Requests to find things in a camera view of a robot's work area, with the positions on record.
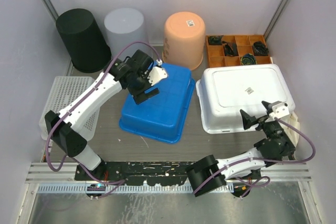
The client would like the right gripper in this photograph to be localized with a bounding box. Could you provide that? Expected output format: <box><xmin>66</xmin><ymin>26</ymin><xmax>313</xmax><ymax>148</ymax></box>
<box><xmin>241</xmin><ymin>109</ymin><xmax>297</xmax><ymax>152</ymax></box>

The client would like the blue plastic tub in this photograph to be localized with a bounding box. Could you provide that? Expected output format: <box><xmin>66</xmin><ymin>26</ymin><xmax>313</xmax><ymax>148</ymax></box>
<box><xmin>119</xmin><ymin>63</ymin><xmax>195</xmax><ymax>144</ymax></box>

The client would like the white plastic tub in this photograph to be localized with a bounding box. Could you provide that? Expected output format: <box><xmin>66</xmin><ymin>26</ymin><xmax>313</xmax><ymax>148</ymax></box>
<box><xmin>196</xmin><ymin>64</ymin><xmax>296</xmax><ymax>134</ymax></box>

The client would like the orange bucket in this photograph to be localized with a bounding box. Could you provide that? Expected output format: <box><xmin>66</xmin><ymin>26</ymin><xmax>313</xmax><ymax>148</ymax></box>
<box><xmin>162</xmin><ymin>12</ymin><xmax>206</xmax><ymax>70</ymax></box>

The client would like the grey bucket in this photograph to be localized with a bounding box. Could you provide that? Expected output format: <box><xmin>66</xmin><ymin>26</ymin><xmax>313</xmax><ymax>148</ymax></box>
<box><xmin>104</xmin><ymin>8</ymin><xmax>149</xmax><ymax>57</ymax></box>

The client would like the black bucket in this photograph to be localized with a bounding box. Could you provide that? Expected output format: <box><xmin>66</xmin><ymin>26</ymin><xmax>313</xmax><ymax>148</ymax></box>
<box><xmin>56</xmin><ymin>8</ymin><xmax>111</xmax><ymax>73</ymax></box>

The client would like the blue perforated basket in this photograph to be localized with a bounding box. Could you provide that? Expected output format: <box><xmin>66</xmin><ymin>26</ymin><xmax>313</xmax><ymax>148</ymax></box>
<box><xmin>39</xmin><ymin>76</ymin><xmax>100</xmax><ymax>141</ymax></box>

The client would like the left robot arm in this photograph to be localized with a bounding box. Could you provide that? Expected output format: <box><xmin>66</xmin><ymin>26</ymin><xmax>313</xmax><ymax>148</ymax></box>
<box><xmin>45</xmin><ymin>50</ymin><xmax>167</xmax><ymax>180</ymax></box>

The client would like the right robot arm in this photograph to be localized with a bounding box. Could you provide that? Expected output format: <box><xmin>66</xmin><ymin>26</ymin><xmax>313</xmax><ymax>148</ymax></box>
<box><xmin>185</xmin><ymin>101</ymin><xmax>296</xmax><ymax>197</ymax></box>

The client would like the beige cloth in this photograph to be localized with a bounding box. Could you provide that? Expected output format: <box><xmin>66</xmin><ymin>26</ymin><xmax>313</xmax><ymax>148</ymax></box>
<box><xmin>282</xmin><ymin>112</ymin><xmax>300</xmax><ymax>147</ymax></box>

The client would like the yellow blue rolled item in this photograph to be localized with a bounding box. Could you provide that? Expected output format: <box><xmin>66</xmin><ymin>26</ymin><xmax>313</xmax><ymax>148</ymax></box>
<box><xmin>240</xmin><ymin>54</ymin><xmax>257</xmax><ymax>66</ymax></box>

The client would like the dark rolled item right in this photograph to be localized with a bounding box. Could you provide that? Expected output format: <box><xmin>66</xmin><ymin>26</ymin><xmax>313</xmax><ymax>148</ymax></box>
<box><xmin>253</xmin><ymin>41</ymin><xmax>269</xmax><ymax>56</ymax></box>

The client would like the dark rolled item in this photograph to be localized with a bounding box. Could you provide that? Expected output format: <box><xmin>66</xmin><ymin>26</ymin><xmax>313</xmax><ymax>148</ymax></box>
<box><xmin>253</xmin><ymin>41</ymin><xmax>269</xmax><ymax>56</ymax></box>
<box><xmin>222</xmin><ymin>41</ymin><xmax>239</xmax><ymax>57</ymax></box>
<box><xmin>208</xmin><ymin>36</ymin><xmax>222</xmax><ymax>46</ymax></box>

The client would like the dark rolled item centre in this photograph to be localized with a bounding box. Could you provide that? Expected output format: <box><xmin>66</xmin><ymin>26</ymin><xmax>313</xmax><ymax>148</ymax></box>
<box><xmin>222</xmin><ymin>41</ymin><xmax>239</xmax><ymax>57</ymax></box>

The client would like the dark rolled item far left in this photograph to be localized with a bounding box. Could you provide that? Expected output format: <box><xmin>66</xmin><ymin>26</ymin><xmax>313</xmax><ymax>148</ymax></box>
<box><xmin>208</xmin><ymin>36</ymin><xmax>222</xmax><ymax>46</ymax></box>

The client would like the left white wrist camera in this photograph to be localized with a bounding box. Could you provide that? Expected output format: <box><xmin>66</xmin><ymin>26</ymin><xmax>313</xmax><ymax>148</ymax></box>
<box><xmin>147</xmin><ymin>59</ymin><xmax>168</xmax><ymax>86</ymax></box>

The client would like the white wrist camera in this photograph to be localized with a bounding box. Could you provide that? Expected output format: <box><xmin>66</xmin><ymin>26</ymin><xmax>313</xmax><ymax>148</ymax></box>
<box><xmin>147</xmin><ymin>59</ymin><xmax>168</xmax><ymax>86</ymax></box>
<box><xmin>268</xmin><ymin>101</ymin><xmax>290</xmax><ymax>120</ymax></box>

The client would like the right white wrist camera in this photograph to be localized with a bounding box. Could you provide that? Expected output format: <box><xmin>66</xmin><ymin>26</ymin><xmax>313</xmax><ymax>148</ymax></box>
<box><xmin>268</xmin><ymin>101</ymin><xmax>290</xmax><ymax>120</ymax></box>

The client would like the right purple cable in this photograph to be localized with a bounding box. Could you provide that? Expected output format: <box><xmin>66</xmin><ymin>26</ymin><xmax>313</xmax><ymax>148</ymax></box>
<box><xmin>194</xmin><ymin>119</ymin><xmax>316</xmax><ymax>199</ymax></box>

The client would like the black mounting rail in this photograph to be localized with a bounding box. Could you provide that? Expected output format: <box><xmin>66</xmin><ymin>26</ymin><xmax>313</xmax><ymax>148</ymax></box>
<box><xmin>91</xmin><ymin>158</ymin><xmax>263</xmax><ymax>190</ymax></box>

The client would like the white cable duct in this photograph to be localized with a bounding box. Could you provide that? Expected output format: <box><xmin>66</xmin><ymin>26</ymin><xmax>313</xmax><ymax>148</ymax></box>
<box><xmin>38</xmin><ymin>184</ymin><xmax>234</xmax><ymax>194</ymax></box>

